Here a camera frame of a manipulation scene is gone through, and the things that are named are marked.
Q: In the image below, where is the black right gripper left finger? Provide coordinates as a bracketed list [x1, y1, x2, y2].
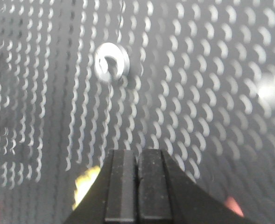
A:
[65, 149, 137, 224]

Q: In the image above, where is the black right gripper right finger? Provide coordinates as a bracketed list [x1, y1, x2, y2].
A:
[138, 149, 252, 224]

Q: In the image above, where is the black perforated pegboard panel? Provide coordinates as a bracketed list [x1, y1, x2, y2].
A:
[0, 0, 275, 224]

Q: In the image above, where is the yellow white switch block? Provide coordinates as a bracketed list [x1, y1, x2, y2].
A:
[72, 166, 101, 210]

